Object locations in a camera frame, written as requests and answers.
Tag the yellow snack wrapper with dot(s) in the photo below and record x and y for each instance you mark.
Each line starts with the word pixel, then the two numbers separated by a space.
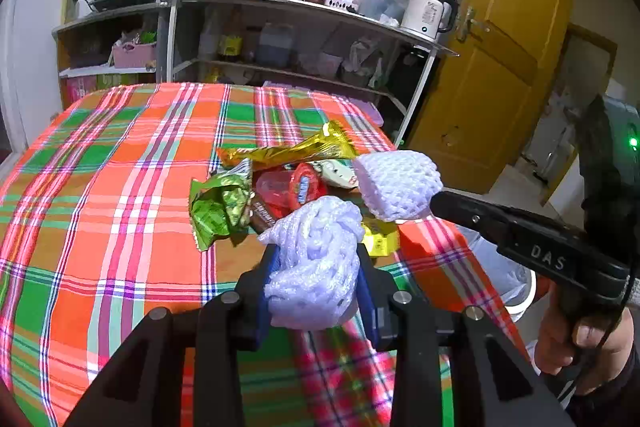
pixel 377 237

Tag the grey plastic jug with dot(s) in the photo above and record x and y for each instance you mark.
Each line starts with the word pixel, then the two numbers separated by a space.
pixel 275 47

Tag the yellow label bottle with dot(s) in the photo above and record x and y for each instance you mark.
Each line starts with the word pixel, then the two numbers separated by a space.
pixel 230 46

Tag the clear plastic container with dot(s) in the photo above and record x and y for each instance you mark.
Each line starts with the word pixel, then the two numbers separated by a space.
pixel 382 2

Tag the brown candy wrapper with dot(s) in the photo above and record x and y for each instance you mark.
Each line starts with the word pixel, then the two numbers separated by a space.
pixel 262 214

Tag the person's right hand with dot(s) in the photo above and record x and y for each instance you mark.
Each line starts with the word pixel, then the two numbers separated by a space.
pixel 555 347

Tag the yellow wooden door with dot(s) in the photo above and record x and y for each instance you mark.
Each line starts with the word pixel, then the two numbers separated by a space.
pixel 500 57

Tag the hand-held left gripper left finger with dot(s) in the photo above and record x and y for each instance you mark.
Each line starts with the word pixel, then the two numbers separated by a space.
pixel 261 314

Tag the crumpled plastic bags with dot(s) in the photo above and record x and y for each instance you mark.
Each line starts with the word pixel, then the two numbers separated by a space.
pixel 362 59

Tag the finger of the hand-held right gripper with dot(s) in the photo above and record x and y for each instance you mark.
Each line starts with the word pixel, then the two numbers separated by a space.
pixel 465 209

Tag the white wooden shelf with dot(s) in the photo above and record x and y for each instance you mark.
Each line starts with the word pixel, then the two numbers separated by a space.
pixel 80 57

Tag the gold snack wrapper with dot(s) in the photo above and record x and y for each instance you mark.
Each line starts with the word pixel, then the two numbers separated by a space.
pixel 295 149

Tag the pink plastic basket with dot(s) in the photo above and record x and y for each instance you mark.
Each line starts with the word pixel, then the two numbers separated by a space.
pixel 134 54

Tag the white foam fruit net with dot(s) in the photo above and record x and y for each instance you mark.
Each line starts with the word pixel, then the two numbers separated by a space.
pixel 395 184
pixel 315 257

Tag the white electric kettle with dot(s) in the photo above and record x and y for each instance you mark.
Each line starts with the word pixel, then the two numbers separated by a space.
pixel 425 14

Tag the plaid tablecloth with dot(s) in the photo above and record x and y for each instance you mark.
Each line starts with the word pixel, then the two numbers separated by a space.
pixel 110 187

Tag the green snack wrapper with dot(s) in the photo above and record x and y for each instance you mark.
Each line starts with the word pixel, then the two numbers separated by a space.
pixel 217 207

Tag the metal shelf rack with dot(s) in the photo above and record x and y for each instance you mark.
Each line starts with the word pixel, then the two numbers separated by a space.
pixel 300 37

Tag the wooden door frame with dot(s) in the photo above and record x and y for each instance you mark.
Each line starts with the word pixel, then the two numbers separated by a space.
pixel 580 57

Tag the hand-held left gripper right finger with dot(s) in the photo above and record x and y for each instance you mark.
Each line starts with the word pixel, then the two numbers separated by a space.
pixel 370 317

